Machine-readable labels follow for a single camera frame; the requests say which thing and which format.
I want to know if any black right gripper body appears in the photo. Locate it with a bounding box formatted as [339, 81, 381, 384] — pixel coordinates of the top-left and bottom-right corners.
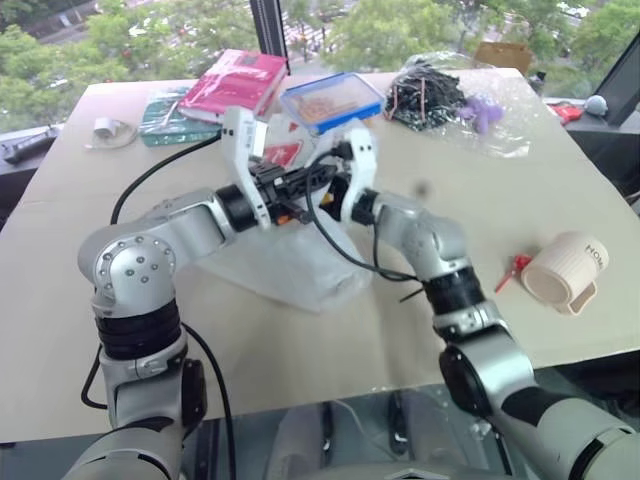
[325, 173, 352, 217]

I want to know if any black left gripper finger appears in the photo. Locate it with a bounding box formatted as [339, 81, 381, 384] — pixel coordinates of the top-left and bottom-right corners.
[284, 168, 324, 190]
[277, 195, 310, 224]

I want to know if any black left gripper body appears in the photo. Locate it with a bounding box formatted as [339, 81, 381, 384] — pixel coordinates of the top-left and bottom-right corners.
[248, 163, 307, 225]

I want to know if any translucent white plastic bag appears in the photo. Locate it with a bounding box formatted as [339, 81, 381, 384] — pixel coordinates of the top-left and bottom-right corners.
[196, 117, 374, 314]

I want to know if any clear crinkled plastic bag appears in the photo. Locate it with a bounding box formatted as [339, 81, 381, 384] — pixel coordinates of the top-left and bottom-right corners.
[399, 52, 532, 159]

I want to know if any blue-lidded clear plastic box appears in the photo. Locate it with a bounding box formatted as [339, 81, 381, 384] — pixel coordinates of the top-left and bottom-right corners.
[278, 72, 387, 136]

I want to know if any pink hardcover book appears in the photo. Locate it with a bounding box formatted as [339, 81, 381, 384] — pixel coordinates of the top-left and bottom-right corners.
[177, 48, 290, 124]

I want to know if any green patterned booklet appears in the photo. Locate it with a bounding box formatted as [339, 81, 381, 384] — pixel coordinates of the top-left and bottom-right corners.
[137, 85, 224, 148]

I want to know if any black loose zip tie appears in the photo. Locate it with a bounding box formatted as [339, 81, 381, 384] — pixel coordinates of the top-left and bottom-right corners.
[398, 283, 426, 305]

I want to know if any purple plush toy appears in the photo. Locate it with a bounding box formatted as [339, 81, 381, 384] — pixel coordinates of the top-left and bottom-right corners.
[458, 95, 504, 135]

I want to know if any red plastic clip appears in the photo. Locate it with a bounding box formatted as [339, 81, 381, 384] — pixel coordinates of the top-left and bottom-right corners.
[494, 254, 531, 294]

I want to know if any brown cardboard box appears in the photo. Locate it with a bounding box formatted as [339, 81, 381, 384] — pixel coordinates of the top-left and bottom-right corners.
[472, 40, 534, 76]

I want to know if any beige ribbed mug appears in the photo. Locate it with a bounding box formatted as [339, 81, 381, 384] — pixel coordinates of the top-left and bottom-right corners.
[519, 230, 610, 318]

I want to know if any black flat device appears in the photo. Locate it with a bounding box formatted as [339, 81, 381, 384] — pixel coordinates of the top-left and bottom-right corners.
[0, 124, 64, 166]

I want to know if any red small packet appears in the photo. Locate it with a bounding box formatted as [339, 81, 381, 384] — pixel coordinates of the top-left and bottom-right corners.
[549, 102, 585, 125]

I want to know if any grey round ball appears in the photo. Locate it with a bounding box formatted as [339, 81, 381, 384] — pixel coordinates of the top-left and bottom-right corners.
[583, 94, 610, 117]

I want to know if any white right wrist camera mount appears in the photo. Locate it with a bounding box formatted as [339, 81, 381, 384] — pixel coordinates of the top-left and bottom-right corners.
[335, 125, 378, 224]

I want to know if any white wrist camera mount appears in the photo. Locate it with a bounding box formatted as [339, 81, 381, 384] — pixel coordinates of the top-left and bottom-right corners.
[221, 106, 275, 231]
[335, 125, 378, 224]

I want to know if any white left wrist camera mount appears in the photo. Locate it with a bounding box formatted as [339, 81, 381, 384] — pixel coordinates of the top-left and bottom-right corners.
[221, 106, 275, 231]

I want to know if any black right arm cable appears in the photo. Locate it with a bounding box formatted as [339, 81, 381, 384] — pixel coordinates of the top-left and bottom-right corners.
[303, 141, 427, 284]

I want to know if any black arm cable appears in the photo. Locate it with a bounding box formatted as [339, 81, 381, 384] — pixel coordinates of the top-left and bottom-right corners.
[79, 322, 239, 480]
[303, 141, 427, 284]

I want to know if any black cable tie bundle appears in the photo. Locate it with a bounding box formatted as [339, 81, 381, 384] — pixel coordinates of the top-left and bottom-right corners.
[383, 54, 469, 132]

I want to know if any clear plastic ring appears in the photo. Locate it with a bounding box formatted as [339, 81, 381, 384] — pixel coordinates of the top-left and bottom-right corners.
[83, 121, 139, 150]

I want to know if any black window frame post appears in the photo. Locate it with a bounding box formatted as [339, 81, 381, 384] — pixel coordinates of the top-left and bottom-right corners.
[249, 0, 289, 60]

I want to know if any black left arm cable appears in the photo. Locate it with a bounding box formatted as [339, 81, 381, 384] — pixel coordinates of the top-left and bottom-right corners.
[79, 322, 239, 480]

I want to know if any black slanted frame bar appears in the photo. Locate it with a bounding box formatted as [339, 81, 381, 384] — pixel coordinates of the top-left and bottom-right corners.
[589, 29, 640, 129]

